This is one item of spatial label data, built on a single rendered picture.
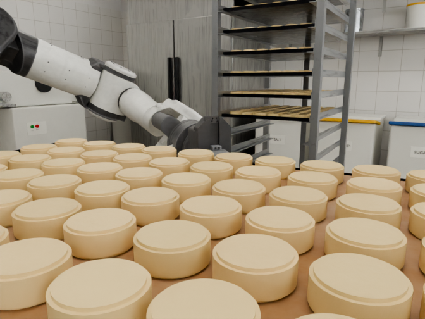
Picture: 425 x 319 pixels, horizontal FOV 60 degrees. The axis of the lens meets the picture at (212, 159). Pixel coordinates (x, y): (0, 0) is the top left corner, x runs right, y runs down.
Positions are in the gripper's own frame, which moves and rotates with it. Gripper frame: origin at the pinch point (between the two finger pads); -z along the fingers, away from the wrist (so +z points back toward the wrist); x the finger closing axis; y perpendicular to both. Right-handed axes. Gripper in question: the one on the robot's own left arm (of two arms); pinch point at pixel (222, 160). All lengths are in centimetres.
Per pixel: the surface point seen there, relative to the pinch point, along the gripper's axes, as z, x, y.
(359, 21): 256, 65, 240
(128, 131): 464, -58, 40
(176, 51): 347, 41, 81
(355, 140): 218, -44, 213
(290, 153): 266, -62, 176
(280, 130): 275, -39, 169
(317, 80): 73, 11, 67
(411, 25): 218, 58, 266
